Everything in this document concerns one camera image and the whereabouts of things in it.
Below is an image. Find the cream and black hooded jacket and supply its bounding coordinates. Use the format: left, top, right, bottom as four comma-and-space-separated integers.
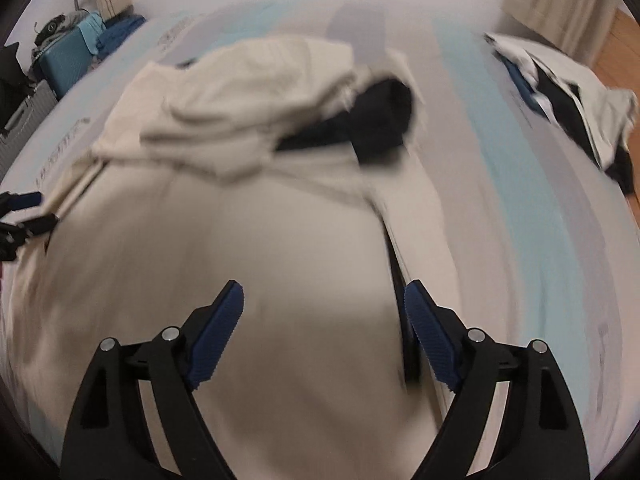
6, 36, 460, 479

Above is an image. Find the beige curtain right side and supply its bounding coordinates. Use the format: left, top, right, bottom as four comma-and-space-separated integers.
502, 0, 622, 66

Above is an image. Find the pile of folded clothes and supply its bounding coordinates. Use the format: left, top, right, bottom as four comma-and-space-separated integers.
485, 34, 639, 196

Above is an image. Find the light blue folded cloth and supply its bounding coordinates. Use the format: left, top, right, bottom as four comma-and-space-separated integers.
76, 11, 106, 56

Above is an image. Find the grey and black clothes pile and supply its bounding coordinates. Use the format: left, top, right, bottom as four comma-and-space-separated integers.
32, 9, 91, 56

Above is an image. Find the grey hard-shell suitcase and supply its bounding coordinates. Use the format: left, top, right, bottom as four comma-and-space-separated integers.
0, 80, 58, 179

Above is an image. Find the striped pastel bed sheet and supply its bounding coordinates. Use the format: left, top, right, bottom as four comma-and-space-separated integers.
1, 1, 639, 474

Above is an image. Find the teal hard-shell suitcase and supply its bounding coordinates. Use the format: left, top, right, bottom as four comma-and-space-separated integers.
34, 28, 94, 99

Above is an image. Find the folded dark blue garment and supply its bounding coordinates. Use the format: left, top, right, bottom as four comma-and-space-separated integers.
94, 14, 146, 61

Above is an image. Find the black bag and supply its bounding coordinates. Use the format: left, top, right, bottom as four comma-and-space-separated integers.
0, 42, 32, 134

